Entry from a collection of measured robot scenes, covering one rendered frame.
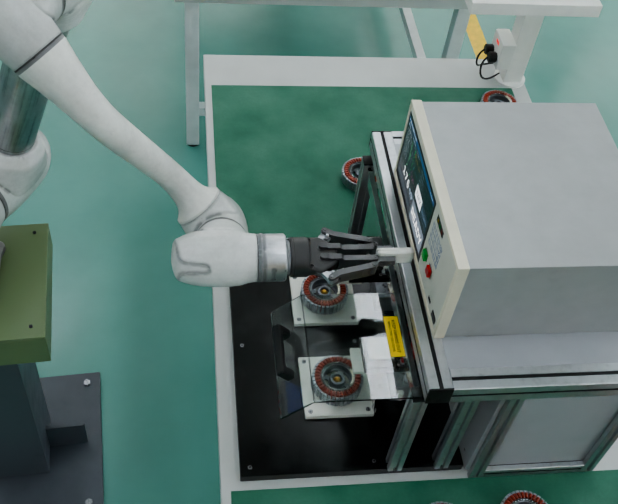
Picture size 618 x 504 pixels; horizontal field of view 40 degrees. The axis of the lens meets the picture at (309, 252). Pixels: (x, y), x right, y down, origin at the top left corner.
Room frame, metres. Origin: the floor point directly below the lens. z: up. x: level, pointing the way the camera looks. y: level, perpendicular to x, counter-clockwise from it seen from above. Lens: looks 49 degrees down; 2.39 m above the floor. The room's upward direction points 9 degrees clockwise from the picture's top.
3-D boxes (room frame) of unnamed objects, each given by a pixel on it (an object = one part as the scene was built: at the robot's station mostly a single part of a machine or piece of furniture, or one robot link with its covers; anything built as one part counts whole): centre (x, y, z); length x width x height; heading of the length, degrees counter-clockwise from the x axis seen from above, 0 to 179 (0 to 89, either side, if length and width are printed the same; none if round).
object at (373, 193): (1.15, -0.17, 1.03); 0.62 x 0.01 x 0.03; 12
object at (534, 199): (1.19, -0.39, 1.22); 0.44 x 0.39 x 0.20; 12
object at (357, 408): (1.01, -0.10, 0.78); 0.15 x 0.15 x 0.01; 12
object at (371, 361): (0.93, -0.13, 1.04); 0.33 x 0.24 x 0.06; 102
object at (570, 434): (0.90, -0.54, 0.91); 0.28 x 0.03 x 0.32; 102
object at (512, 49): (2.14, -0.45, 0.98); 0.37 x 0.35 x 0.46; 12
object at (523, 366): (1.20, -0.39, 1.09); 0.68 x 0.44 x 0.05; 12
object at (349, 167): (1.70, -0.11, 0.77); 0.11 x 0.11 x 0.04
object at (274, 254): (1.01, 0.06, 1.18); 0.09 x 0.06 x 0.09; 12
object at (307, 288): (1.25, -0.05, 0.80); 0.11 x 0.11 x 0.04
